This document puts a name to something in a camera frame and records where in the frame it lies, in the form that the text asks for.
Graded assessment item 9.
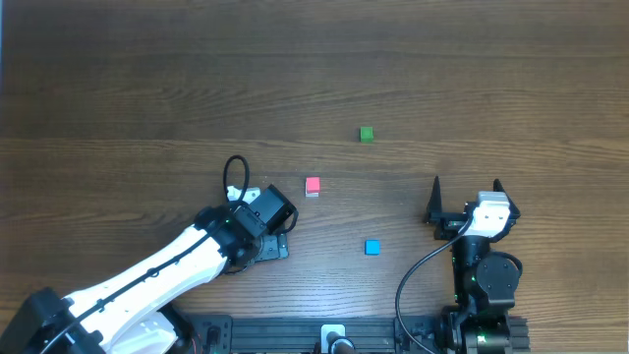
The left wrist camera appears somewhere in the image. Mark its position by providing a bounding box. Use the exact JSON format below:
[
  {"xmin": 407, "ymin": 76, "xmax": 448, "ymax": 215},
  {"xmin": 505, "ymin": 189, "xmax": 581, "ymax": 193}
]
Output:
[{"xmin": 226, "ymin": 185, "xmax": 261, "ymax": 206}]

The black cable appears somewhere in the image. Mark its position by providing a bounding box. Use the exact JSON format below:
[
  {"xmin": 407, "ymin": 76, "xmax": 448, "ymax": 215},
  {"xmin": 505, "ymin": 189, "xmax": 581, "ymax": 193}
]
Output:
[
  {"xmin": 394, "ymin": 219, "xmax": 474, "ymax": 354},
  {"xmin": 223, "ymin": 154, "xmax": 251, "ymax": 203}
]

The mounting rail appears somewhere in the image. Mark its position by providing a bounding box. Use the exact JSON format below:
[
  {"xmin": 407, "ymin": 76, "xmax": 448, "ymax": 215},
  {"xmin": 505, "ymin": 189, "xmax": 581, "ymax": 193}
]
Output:
[{"xmin": 171, "ymin": 314, "xmax": 532, "ymax": 354}]

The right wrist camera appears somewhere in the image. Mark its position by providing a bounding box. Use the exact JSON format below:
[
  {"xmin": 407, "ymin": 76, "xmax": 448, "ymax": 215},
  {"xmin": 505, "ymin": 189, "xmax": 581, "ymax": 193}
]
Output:
[{"xmin": 464, "ymin": 191, "xmax": 511, "ymax": 239}]

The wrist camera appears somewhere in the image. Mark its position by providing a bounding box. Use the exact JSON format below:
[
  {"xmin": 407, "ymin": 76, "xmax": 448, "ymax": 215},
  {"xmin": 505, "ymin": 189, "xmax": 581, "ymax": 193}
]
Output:
[
  {"xmin": 464, "ymin": 191, "xmax": 511, "ymax": 239},
  {"xmin": 226, "ymin": 185, "xmax": 261, "ymax": 206}
]

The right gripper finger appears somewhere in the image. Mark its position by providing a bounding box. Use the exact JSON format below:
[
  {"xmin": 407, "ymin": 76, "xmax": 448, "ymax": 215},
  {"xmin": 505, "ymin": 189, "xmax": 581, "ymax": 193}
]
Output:
[
  {"xmin": 425, "ymin": 175, "xmax": 446, "ymax": 225},
  {"xmin": 492, "ymin": 178, "xmax": 521, "ymax": 222}
]

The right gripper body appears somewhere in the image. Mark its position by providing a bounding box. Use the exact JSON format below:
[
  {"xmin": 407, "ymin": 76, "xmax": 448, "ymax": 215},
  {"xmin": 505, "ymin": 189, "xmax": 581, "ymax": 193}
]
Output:
[{"xmin": 431, "ymin": 211, "xmax": 468, "ymax": 241}]

